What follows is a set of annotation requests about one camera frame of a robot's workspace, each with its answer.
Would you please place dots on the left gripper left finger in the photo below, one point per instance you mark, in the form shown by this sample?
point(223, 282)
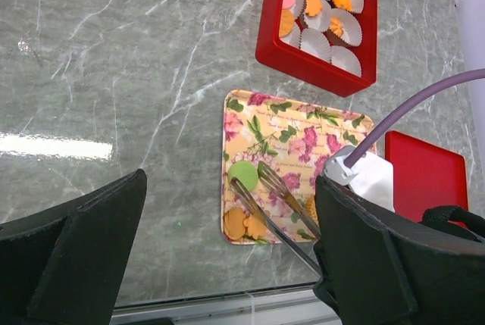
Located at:
point(65, 265)

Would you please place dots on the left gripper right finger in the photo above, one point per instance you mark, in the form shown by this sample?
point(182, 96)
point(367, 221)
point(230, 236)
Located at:
point(381, 268)

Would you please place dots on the red box lid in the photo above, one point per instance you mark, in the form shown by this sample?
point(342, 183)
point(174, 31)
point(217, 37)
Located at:
point(424, 175)

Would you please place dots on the metal tongs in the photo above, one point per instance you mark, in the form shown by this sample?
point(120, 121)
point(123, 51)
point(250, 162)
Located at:
point(278, 201)

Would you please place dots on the green macaron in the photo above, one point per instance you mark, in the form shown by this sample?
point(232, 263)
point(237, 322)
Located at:
point(245, 172)

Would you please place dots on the red cookie box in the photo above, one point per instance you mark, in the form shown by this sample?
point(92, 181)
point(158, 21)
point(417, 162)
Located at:
point(331, 44)

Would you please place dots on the orange round cookie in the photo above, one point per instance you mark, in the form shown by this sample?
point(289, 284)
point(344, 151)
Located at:
point(287, 21)

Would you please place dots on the small orange flower cookie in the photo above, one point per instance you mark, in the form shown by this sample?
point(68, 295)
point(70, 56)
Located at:
point(313, 7)

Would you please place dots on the orange fish-shaped cookie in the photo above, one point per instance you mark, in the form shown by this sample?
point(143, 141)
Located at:
point(343, 4)

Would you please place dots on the floral serving tray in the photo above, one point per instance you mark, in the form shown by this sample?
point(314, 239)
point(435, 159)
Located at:
point(283, 133)

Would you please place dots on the white paper cup nine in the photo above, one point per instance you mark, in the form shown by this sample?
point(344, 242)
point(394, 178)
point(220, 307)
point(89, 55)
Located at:
point(345, 59)

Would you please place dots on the white paper cup eight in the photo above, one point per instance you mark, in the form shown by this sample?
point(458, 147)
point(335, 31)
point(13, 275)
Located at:
point(315, 43)

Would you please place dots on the white paper cup six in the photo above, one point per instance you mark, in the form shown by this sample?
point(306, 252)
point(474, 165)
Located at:
point(353, 34)

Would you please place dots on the white paper cup seven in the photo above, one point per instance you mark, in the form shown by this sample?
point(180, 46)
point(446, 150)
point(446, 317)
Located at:
point(293, 37)

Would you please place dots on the aluminium rail frame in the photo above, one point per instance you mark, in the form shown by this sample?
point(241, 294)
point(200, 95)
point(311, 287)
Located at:
point(292, 304)

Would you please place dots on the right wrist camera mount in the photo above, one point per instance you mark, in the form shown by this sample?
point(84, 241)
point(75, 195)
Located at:
point(371, 177)

